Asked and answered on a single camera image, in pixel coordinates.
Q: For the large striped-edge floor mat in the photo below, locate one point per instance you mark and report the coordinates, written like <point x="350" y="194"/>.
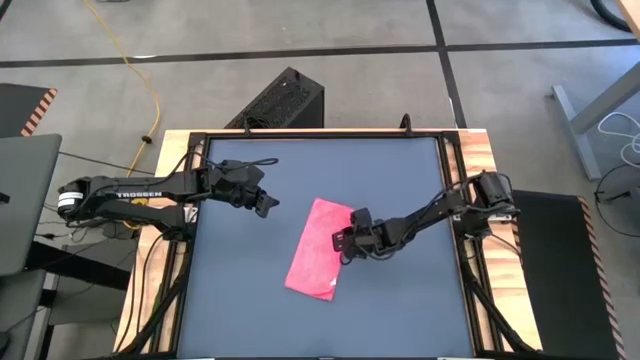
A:
<point x="555" y="280"/>

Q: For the black clamp hook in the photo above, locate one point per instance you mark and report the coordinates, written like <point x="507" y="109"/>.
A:
<point x="246" y="127"/>
<point x="407" y="125"/>

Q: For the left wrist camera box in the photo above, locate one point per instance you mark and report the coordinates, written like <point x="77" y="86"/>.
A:
<point x="242" y="172"/>

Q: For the wooden desk edge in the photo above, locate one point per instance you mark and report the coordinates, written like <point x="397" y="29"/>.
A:
<point x="631" y="15"/>

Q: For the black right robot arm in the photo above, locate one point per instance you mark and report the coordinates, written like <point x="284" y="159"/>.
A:
<point x="430" y="210"/>

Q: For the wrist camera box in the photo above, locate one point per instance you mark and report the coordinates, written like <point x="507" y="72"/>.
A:
<point x="242" y="172"/>
<point x="362" y="217"/>

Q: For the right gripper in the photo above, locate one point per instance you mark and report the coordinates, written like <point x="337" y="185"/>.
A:
<point x="372" y="240"/>

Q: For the black computer tower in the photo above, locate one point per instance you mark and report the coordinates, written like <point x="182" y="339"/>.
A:
<point x="280" y="100"/>

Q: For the pink fluffy towel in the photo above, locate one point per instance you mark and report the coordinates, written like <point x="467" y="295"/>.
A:
<point x="315" y="250"/>

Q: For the grey table mat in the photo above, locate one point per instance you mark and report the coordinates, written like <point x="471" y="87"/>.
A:
<point x="250" y="290"/>

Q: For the small striped-edge floor mat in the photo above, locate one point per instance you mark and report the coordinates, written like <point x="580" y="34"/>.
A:
<point x="20" y="107"/>

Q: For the grey laptop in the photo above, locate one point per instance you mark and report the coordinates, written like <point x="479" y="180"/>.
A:
<point x="25" y="200"/>

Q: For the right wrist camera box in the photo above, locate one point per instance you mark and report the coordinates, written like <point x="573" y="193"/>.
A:
<point x="362" y="217"/>

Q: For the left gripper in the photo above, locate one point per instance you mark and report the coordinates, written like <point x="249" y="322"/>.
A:
<point x="237" y="196"/>

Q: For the grey metal desk leg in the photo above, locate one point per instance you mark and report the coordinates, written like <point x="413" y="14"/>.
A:
<point x="580" y="135"/>

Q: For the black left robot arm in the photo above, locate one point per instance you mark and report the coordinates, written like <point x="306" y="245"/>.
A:
<point x="145" y="192"/>

